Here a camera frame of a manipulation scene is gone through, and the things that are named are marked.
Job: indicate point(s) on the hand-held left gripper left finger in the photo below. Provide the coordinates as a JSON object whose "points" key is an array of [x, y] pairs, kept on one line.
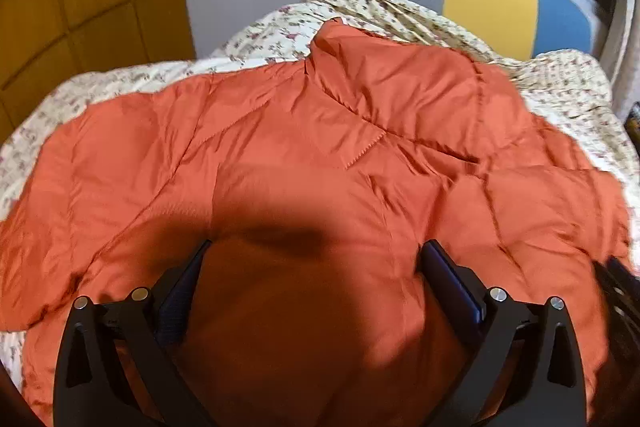
{"points": [[182, 293]]}

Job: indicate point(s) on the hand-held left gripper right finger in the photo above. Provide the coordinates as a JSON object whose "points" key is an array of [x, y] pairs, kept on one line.
{"points": [[451, 283]]}

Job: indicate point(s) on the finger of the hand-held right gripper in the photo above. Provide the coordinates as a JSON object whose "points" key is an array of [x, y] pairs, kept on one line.
{"points": [[622, 287]]}

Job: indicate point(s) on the orange down jacket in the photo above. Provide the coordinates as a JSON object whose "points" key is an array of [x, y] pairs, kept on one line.
{"points": [[300, 157]]}

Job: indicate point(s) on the floral bed quilt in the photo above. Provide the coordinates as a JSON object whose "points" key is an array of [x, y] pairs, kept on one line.
{"points": [[280, 32]]}

